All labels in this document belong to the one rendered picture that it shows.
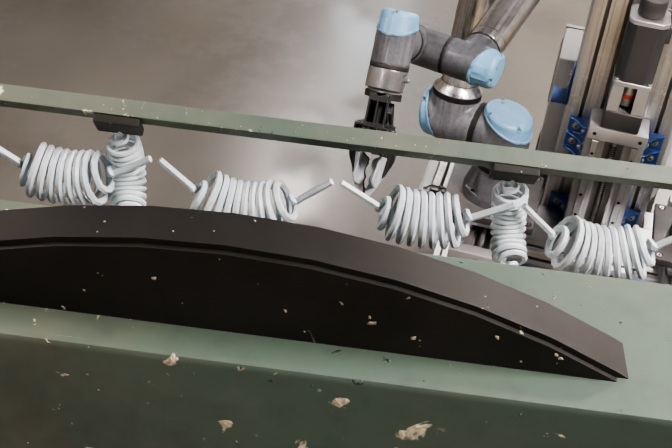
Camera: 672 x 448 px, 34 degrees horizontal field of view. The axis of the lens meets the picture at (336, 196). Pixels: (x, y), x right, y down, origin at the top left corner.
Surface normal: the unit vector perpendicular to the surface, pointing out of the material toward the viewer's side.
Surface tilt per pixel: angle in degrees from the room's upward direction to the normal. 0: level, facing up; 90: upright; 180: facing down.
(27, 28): 0
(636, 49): 90
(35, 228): 14
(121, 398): 90
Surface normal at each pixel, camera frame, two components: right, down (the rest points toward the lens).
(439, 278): 0.33, -0.74
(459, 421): -0.09, 0.59
